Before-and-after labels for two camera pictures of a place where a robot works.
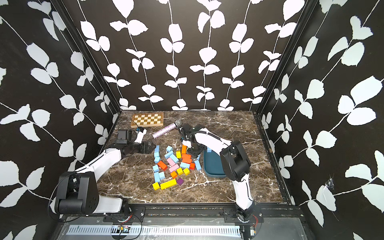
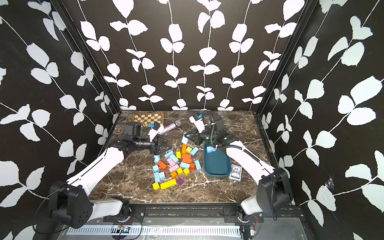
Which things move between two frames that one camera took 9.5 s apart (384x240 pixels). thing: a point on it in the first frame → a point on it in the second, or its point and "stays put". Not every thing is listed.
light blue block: x=198 y=164 stays put
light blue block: x=184 y=165 stays put
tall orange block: x=184 y=149 stays put
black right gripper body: x=195 y=150 → x=207 y=137
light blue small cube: x=157 y=159 stays put
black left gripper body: x=140 y=148 → x=153 y=148
